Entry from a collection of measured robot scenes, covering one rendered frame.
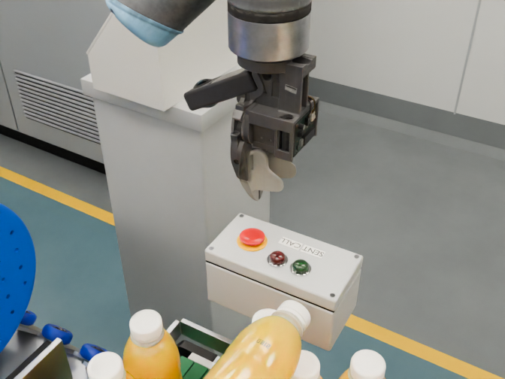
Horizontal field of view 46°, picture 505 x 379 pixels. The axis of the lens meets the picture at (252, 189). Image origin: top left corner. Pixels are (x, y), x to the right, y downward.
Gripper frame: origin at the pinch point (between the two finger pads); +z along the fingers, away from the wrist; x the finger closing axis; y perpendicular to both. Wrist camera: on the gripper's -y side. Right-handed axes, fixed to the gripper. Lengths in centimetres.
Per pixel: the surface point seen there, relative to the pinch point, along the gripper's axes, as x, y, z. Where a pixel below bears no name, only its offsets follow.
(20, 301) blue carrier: -19.6, -27.8, 17.7
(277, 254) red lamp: -1.6, 4.8, 8.2
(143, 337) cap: -21.4, -2.7, 9.0
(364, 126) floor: 226, -56, 119
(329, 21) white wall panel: 241, -87, 69
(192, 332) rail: -8.7, -5.4, 22.7
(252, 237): -0.1, 0.1, 8.2
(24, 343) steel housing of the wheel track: -20.5, -28.9, 26.6
